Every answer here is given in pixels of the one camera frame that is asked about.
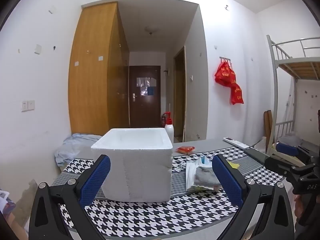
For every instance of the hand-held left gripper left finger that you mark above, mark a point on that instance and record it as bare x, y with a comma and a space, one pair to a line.
96, 177

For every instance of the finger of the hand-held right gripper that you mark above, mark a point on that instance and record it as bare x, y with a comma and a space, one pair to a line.
287, 149
277, 166

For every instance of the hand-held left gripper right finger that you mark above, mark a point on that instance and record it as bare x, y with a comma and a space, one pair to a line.
227, 180

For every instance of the green printed packet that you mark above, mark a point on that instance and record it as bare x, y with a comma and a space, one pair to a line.
207, 188

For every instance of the light blue face mask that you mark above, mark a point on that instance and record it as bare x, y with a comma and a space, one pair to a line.
191, 175

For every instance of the white foam box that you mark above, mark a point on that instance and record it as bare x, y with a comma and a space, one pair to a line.
135, 170

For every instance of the small yellow wrapper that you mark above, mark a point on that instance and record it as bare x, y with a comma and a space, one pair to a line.
235, 165

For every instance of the wooden boards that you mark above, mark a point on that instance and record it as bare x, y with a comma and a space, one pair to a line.
268, 127

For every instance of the white remote control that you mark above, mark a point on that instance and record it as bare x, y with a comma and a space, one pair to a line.
235, 142

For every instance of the light blue cloth pile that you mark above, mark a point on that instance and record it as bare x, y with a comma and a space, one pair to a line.
72, 147

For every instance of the red snack packet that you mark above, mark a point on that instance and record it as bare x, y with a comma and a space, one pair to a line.
185, 150

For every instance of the houndstooth tablecloth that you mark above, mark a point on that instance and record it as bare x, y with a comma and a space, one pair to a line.
150, 217

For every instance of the red plastic bag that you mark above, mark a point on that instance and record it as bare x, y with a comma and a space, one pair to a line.
237, 95
225, 73

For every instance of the white pump lotion bottle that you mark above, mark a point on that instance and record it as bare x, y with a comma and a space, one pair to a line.
169, 131

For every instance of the white metal bunk bed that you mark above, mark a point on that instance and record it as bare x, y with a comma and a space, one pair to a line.
295, 63

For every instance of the dark brown door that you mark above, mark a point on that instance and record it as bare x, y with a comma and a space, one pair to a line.
145, 105

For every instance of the red fire extinguisher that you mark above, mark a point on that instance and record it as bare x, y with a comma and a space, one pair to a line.
163, 120

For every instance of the blue paper notice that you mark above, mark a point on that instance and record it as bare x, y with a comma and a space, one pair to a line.
150, 91

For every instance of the wooden wardrobe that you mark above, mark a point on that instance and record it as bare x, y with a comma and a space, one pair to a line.
95, 75

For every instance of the ceiling lamp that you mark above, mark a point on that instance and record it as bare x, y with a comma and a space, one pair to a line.
150, 30

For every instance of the white wall socket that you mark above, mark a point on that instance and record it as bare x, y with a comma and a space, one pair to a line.
27, 105

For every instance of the wooden side door frame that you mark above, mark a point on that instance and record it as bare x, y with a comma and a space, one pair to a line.
180, 92

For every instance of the metal wall hook rack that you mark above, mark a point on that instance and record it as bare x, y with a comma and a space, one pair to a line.
225, 58

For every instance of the white wall plate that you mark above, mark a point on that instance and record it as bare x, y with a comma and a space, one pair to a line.
52, 10
37, 49

